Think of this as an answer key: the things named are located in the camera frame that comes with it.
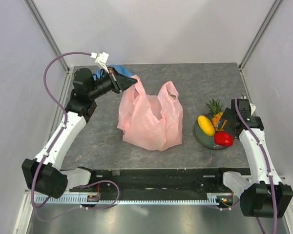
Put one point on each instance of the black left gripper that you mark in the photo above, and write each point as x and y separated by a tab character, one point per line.
120	82

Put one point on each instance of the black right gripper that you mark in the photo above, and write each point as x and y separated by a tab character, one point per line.
227	115

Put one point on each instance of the yellow toy mango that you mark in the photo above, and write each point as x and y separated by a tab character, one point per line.
206	125

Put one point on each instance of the pink peach plastic bag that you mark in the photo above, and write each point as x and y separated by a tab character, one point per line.
152	122

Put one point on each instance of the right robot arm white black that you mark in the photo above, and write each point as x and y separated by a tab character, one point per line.
265	195

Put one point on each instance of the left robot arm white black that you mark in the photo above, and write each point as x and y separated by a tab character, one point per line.
42	174

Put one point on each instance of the blue bucket hat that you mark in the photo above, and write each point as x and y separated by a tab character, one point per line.
119	68

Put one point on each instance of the toy pineapple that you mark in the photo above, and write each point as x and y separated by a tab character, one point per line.
216	109

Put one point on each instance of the red toy bell pepper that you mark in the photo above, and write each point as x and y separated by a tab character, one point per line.
223	139

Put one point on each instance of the dark round plate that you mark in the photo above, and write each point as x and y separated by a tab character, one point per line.
207	141

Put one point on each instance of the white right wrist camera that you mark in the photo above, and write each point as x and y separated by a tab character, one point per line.
252	106

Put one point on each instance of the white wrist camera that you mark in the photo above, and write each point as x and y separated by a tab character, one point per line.
100	60
252	106

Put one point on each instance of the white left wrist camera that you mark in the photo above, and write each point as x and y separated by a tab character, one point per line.
100	60

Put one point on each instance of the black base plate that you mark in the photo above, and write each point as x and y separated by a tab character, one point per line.
193	180

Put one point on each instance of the left aluminium frame post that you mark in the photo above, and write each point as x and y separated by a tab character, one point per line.
43	27

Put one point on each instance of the aluminium frame post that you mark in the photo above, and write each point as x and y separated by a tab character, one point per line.
260	32
43	27

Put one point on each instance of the right aluminium frame post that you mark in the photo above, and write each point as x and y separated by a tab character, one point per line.
260	32

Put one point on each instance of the slotted cable duct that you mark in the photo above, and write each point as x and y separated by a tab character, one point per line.
88	199

